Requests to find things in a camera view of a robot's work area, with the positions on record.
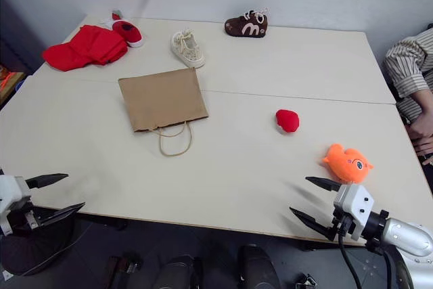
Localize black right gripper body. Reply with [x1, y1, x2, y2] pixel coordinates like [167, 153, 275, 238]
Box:
[325, 208, 357, 244]

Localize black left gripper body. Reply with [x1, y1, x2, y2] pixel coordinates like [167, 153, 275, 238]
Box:
[4, 197, 44, 236]

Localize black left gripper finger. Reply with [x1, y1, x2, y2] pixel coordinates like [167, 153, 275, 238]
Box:
[24, 173, 70, 190]
[35, 202, 86, 228]

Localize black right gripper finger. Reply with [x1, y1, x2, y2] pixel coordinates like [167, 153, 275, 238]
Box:
[304, 176, 343, 193]
[289, 206, 336, 242]

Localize person's left hand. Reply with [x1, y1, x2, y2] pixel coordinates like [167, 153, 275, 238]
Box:
[415, 138, 433, 167]

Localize person's right hand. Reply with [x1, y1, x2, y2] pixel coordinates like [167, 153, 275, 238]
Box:
[407, 111, 433, 146]

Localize orange fish plush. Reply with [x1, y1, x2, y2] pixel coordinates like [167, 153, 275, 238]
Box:
[321, 143, 375, 183]

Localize large black rounded shape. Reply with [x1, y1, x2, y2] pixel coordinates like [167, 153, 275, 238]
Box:
[0, 213, 77, 277]

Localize small black metal object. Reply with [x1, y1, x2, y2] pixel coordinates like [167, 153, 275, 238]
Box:
[293, 272, 321, 289]

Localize dark rounded shape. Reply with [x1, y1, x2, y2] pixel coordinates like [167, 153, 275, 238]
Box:
[235, 243, 281, 289]
[158, 254, 204, 289]

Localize small red plush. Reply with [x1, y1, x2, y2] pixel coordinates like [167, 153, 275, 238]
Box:
[275, 109, 301, 134]

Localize dark red black object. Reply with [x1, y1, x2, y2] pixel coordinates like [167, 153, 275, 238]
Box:
[107, 252, 144, 289]

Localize wooden box with orange items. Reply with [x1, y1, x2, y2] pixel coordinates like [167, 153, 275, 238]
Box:
[0, 64, 25, 104]

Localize red cloth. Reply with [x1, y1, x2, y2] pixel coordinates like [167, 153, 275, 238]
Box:
[42, 24, 129, 72]

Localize person in striped shirt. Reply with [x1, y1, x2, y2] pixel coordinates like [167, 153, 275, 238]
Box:
[383, 23, 433, 125]

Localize red baby shoe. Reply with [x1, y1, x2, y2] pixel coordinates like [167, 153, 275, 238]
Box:
[101, 13, 144, 49]

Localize brown plush shoe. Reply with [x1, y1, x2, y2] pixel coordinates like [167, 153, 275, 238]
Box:
[224, 7, 271, 39]

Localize cream knitted baby shoe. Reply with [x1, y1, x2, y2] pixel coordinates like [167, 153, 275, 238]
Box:
[169, 29, 206, 69]

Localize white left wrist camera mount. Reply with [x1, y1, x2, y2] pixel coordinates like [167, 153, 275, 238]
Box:
[0, 175, 33, 236]

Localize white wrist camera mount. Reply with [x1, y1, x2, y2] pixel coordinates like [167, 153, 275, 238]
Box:
[332, 183, 376, 242]
[0, 175, 33, 236]

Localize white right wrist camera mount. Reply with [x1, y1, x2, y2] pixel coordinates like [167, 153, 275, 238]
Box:
[332, 183, 376, 242]

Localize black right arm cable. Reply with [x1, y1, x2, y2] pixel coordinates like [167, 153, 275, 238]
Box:
[337, 234, 360, 289]

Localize brown paper bag with handles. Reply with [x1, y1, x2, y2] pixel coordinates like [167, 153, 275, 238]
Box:
[118, 67, 210, 158]

